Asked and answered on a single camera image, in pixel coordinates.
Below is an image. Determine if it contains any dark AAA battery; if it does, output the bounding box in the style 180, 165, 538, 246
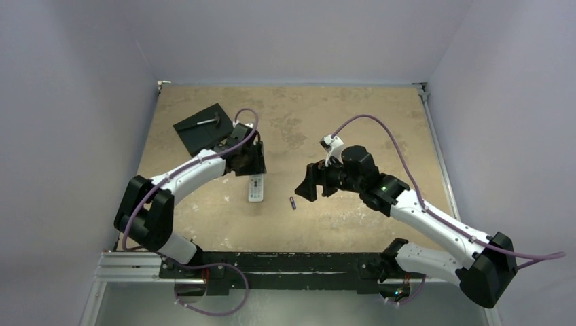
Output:
289, 196, 297, 210

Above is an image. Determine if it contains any grey remote control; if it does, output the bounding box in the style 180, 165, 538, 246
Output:
248, 174, 264, 202

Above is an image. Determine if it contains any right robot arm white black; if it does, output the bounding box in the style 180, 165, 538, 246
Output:
295, 145, 518, 308

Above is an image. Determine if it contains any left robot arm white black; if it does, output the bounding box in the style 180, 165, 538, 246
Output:
113, 122, 266, 278

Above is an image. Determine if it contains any small metal hammer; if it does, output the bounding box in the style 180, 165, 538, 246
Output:
194, 113, 221, 127

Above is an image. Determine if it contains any black square tray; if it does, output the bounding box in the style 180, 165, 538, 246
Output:
173, 103, 234, 157

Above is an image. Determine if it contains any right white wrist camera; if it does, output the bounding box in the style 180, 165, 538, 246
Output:
320, 134, 344, 166

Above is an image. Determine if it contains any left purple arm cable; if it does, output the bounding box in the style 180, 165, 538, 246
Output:
121, 107, 260, 252

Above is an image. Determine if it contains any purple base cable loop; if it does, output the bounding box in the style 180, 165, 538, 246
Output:
173, 262, 250, 317

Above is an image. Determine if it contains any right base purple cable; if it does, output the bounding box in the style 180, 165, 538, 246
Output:
382, 274, 427, 308

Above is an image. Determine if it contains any aluminium frame rail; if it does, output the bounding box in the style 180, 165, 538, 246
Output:
79, 251, 162, 325

